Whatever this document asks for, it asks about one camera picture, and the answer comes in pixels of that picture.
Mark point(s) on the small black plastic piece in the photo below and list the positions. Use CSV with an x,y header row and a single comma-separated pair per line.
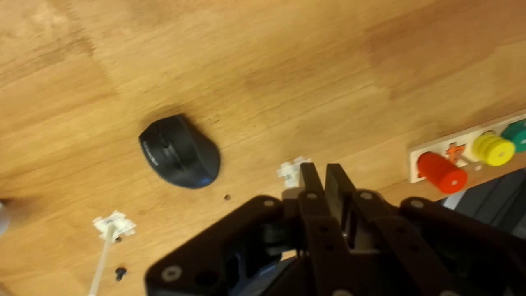
x,y
120,271

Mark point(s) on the red toy peg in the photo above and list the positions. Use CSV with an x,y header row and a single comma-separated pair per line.
x,y
443,171

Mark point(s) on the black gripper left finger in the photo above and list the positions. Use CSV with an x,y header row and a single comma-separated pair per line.
x,y
314,218

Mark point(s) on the white plastic stick stand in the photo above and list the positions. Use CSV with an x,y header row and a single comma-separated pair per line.
x,y
288,172
112,227

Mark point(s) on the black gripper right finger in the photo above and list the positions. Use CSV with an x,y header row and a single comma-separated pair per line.
x,y
362,230

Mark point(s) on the green toy peg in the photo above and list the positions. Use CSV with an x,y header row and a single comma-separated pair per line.
x,y
517,135

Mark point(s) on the wooden peg toy board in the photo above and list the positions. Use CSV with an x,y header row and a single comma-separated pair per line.
x,y
438,148

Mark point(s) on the yellow toy peg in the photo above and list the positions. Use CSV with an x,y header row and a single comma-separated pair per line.
x,y
494,148

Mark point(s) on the black computer mouse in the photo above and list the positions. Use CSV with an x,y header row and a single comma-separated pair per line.
x,y
181,153

